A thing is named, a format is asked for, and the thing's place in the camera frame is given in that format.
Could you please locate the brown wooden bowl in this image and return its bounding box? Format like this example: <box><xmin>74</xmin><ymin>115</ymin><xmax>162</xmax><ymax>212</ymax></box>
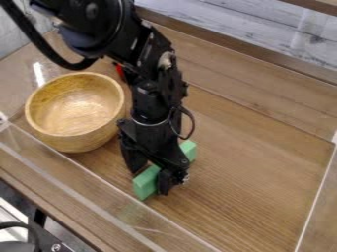
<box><xmin>25</xmin><ymin>72</ymin><xmax>126</xmax><ymax>153</ymax></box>

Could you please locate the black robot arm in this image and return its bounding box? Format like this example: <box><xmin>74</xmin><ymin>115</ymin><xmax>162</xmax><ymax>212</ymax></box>
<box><xmin>29</xmin><ymin>0</ymin><xmax>191</xmax><ymax>195</ymax></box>

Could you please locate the clear acrylic front wall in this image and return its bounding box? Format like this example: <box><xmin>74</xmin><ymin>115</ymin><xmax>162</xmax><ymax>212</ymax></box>
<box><xmin>0</xmin><ymin>113</ymin><xmax>219</xmax><ymax>252</ymax></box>

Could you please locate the red felt ball with leaf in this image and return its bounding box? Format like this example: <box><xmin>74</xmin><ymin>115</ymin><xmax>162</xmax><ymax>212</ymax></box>
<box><xmin>115</xmin><ymin>63</ymin><xmax>126</xmax><ymax>78</ymax></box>

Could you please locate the green rectangular block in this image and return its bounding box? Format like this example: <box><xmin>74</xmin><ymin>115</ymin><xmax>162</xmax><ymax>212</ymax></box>
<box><xmin>132</xmin><ymin>140</ymin><xmax>198</xmax><ymax>201</ymax></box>

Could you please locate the black cable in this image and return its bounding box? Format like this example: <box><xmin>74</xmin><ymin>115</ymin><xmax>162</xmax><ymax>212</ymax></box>
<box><xmin>0</xmin><ymin>0</ymin><xmax>197</xmax><ymax>140</ymax></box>

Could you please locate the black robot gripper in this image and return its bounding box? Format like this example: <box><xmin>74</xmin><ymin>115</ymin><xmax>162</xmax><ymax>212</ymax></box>
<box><xmin>118</xmin><ymin>111</ymin><xmax>191</xmax><ymax>196</ymax></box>

